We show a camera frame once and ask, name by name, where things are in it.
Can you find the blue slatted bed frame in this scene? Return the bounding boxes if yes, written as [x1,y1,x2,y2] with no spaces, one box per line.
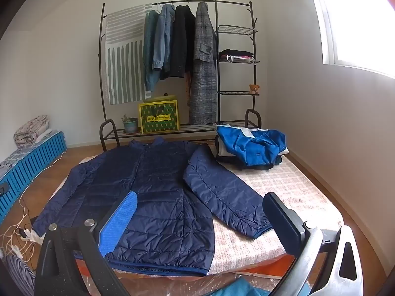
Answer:
[0,130,67,222]

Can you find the orange patterned mattress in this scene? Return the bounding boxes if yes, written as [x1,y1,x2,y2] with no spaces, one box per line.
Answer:
[74,247,298,282]

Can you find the grey striped hanging cloth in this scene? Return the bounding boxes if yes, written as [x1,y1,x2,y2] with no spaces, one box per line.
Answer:
[105,4,152,105]

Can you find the navy puffer jacket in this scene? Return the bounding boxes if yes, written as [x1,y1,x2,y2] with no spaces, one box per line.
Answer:
[32,138,274,277]

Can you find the grey plaid coat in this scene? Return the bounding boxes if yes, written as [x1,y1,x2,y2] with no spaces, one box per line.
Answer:
[188,2,217,125]

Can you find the blue denim jacket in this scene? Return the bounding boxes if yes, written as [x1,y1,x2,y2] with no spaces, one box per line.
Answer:
[153,4,176,81]

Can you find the black coat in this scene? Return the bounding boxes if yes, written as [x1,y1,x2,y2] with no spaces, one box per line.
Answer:
[168,4,196,78]

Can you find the teal cloth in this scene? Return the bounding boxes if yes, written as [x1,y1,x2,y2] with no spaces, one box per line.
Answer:
[213,277,309,296]

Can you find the white power strip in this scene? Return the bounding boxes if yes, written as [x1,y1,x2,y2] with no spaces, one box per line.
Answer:
[19,228,42,245]

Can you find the blue white jacket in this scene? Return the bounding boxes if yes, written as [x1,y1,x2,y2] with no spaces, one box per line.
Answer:
[216,124,287,167]

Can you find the yellow green gift bag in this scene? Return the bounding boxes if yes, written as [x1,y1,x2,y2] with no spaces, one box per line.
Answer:
[138,94,180,134]

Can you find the floral bedding roll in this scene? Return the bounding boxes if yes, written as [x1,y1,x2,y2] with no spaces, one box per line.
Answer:
[14,115,51,148]

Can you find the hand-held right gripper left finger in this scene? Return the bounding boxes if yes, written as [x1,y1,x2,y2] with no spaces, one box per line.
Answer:
[34,190,138,296]

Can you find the window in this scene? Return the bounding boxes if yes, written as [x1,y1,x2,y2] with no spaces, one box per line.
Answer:
[304,0,395,79]

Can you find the beige checked blanket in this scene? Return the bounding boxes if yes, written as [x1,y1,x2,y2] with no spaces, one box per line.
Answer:
[49,142,344,272]

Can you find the potted succulent plant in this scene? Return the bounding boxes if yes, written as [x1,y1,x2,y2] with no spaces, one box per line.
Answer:
[121,114,139,134]

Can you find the grey patterned bedsheet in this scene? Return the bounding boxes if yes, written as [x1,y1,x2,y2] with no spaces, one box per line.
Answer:
[0,129,60,181]

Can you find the folded clothes on rack shelf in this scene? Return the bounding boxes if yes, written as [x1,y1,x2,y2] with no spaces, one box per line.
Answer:
[218,49,256,62]

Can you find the black metal clothes rack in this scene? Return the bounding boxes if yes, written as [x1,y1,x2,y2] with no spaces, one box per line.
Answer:
[98,0,262,151]

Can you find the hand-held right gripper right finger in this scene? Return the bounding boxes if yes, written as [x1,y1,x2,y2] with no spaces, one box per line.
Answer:
[262,192,365,296]

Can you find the white cable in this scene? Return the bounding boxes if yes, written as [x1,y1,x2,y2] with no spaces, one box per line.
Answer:
[0,151,67,262]

